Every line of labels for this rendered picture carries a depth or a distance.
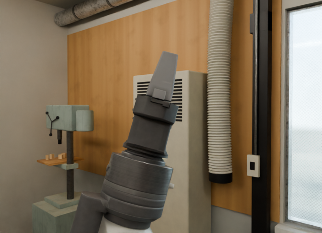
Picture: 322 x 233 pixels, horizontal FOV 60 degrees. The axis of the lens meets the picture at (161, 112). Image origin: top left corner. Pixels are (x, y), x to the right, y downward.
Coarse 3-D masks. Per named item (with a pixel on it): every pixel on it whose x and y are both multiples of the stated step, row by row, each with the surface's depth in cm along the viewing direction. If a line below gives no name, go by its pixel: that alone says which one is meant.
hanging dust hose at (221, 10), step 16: (224, 0) 176; (224, 16) 176; (208, 32) 185; (224, 32) 176; (208, 48) 182; (224, 48) 177; (208, 64) 181; (224, 64) 177; (208, 80) 181; (224, 80) 177; (208, 96) 182; (224, 96) 177; (208, 112) 182; (224, 112) 177; (224, 128) 177; (208, 144) 185; (224, 144) 177; (208, 160) 185; (224, 160) 176; (224, 176) 176
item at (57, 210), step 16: (48, 112) 256; (64, 112) 236; (80, 112) 224; (48, 128) 259; (64, 128) 237; (80, 128) 224; (48, 160) 255; (64, 160) 255; (80, 160) 261; (64, 192) 267; (80, 192) 280; (32, 208) 248; (48, 208) 237; (64, 208) 237; (48, 224) 226; (64, 224) 224
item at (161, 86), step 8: (168, 56) 35; (176, 56) 35; (160, 64) 35; (168, 64) 35; (176, 64) 35; (160, 72) 34; (168, 72) 34; (152, 80) 34; (160, 80) 34; (168, 80) 34; (152, 88) 34; (160, 88) 34; (168, 88) 34; (152, 96) 33; (160, 96) 33; (168, 96) 34
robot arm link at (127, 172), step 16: (144, 96) 34; (144, 112) 34; (160, 112) 34; (176, 112) 35; (144, 128) 35; (160, 128) 35; (128, 144) 35; (144, 144) 35; (160, 144) 35; (112, 160) 37; (128, 160) 35; (144, 160) 36; (160, 160) 38; (112, 176) 35; (128, 176) 34; (144, 176) 34; (160, 176) 35; (128, 192) 34; (144, 192) 34; (160, 192) 36
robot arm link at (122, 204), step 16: (112, 192) 35; (80, 208) 34; (96, 208) 34; (112, 208) 34; (128, 208) 34; (144, 208) 34; (160, 208) 36; (80, 224) 34; (96, 224) 35; (112, 224) 35; (128, 224) 35; (144, 224) 36
